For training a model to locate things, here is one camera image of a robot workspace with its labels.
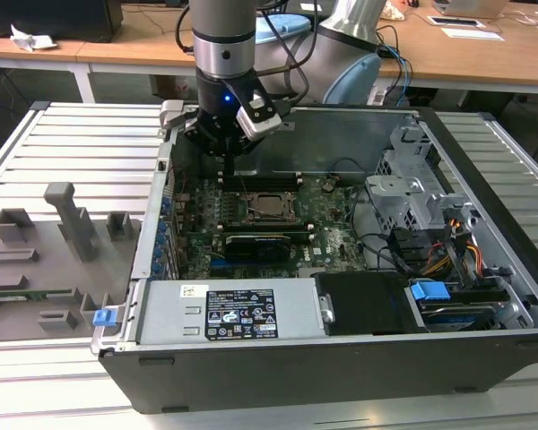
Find CPU with silver top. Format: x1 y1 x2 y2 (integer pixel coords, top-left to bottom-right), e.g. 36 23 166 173
253 193 289 216

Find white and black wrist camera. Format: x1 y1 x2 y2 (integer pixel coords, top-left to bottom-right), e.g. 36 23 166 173
235 87 283 142

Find blue expansion slot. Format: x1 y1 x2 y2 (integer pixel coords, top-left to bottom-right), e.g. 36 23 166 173
209 262 297 278

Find gray parts rack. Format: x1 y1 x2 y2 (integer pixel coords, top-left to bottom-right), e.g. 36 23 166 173
0 181 143 344

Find CPU socket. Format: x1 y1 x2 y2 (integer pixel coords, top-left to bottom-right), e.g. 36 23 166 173
243 190 305 228

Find silver disk bay cage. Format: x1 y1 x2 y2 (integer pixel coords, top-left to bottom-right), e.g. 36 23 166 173
365 125 482 235

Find coloured power wire bundle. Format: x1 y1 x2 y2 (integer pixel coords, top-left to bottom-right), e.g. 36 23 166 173
423 217 483 277

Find black computer box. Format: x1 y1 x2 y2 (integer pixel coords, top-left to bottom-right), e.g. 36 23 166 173
0 0 125 44

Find blue case latch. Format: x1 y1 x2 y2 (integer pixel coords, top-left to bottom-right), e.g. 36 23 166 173
92 308 119 329

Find metal socket cover frame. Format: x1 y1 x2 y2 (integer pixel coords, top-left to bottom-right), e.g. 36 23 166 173
246 191 304 225

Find black graphics card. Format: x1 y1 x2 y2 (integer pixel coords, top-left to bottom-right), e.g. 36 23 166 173
223 231 293 263

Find beige patterned bag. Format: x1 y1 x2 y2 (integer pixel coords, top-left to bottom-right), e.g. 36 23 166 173
380 0 407 22

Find silver laptop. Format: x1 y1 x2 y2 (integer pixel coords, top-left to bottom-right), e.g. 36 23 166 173
431 0 510 21

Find RAM slot white clips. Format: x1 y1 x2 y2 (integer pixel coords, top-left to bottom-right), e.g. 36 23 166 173
214 223 316 233
218 172 304 179
218 179 304 185

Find black wire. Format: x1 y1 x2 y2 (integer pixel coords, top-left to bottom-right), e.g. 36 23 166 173
329 156 374 179
352 232 408 272

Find hard disk in blue carrier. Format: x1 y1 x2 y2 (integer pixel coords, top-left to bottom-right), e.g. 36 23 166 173
407 278 510 333

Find brown cardboard box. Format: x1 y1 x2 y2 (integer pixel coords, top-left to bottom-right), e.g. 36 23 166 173
153 74 191 101

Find green RAM stick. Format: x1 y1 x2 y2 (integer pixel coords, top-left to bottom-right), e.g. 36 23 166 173
0 288 74 301

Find gray case handle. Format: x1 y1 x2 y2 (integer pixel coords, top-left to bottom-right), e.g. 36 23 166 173
158 99 187 133

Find green motherboard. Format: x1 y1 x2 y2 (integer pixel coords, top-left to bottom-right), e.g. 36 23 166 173
172 172 369 281

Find silver power supply with label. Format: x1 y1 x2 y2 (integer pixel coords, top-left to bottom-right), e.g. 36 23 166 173
136 279 319 346

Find crumpled white paper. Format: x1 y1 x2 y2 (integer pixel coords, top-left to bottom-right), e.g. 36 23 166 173
9 22 59 52

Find white paper sheet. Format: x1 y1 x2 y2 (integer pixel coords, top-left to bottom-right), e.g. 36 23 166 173
439 27 506 43

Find wooden desk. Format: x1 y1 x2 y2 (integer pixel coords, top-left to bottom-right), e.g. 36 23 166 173
376 8 538 108
0 2 198 104

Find open black PC case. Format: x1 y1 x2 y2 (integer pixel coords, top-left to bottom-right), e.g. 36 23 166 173
97 100 538 416

